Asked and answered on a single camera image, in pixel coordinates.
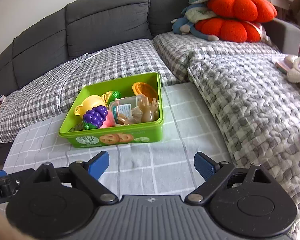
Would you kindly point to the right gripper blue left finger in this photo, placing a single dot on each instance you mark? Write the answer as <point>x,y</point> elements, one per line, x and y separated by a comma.
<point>85,176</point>

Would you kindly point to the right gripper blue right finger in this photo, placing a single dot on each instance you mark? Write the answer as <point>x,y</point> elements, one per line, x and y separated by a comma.
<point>216,175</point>

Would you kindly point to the purple toy grapes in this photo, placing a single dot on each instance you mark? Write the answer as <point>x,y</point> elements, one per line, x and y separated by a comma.
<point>94,118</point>

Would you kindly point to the yellow green toy corn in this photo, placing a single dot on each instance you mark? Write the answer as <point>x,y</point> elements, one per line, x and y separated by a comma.
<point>110,96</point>

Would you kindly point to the orange toy bowl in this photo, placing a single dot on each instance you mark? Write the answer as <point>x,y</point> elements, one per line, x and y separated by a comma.
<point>141,88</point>

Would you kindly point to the beige toy hand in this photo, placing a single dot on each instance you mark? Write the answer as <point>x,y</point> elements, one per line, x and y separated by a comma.
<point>150,110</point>
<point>124,120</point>

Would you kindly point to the light grid pattern sheet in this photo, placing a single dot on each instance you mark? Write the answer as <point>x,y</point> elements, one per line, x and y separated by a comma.
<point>164,167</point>

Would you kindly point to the pink ball toy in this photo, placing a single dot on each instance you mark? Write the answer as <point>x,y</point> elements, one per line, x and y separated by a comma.
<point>109,122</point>

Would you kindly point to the clear cotton swab jar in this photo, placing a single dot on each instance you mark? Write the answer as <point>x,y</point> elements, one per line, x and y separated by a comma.
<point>124,106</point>

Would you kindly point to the green biscuit tin box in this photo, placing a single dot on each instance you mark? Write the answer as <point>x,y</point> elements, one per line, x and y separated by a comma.
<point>72,127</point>

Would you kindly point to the quilted grey checked blanket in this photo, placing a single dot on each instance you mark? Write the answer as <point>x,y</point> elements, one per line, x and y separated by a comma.
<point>258,113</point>

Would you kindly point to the grey checked sofa cover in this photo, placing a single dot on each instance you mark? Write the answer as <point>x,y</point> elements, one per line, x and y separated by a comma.
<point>167,54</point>

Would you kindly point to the lower red pumpkin cushion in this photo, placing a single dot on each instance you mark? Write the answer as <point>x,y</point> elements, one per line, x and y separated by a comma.
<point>231,30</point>

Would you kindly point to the red pumpkin cushion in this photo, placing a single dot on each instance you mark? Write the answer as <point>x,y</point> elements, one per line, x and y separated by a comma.
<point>260,11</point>
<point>231,30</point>

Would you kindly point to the blue plush monkey toy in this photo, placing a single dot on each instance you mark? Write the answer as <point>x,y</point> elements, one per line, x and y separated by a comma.
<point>192,14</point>

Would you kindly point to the dark grey sofa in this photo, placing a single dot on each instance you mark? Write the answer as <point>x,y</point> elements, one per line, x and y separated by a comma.
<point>83,26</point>

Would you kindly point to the upper red pumpkin cushion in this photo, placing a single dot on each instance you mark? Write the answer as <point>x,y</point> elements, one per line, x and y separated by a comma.
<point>260,11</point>

